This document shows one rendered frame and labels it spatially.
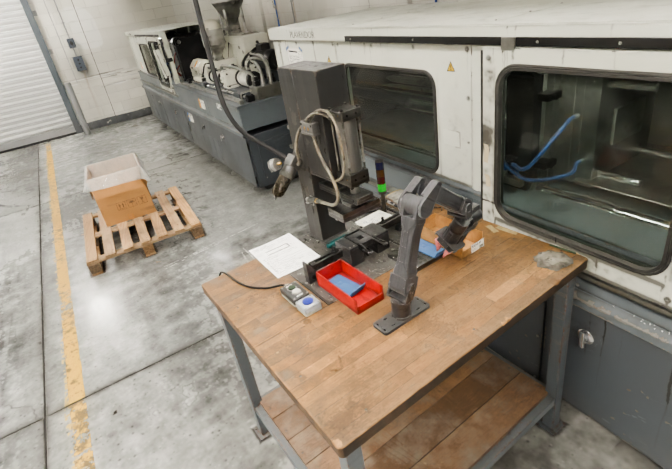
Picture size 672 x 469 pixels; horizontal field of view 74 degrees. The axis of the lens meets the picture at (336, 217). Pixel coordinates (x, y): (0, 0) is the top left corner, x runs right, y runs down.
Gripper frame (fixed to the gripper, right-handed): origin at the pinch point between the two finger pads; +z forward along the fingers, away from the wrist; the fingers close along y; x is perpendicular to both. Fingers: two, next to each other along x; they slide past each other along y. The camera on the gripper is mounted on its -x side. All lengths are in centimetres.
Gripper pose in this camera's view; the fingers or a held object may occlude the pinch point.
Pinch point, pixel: (441, 252)
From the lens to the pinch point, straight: 177.0
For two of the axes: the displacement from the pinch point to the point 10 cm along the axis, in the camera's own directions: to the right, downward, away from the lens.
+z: -1.9, 6.3, 7.5
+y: -5.9, -6.8, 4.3
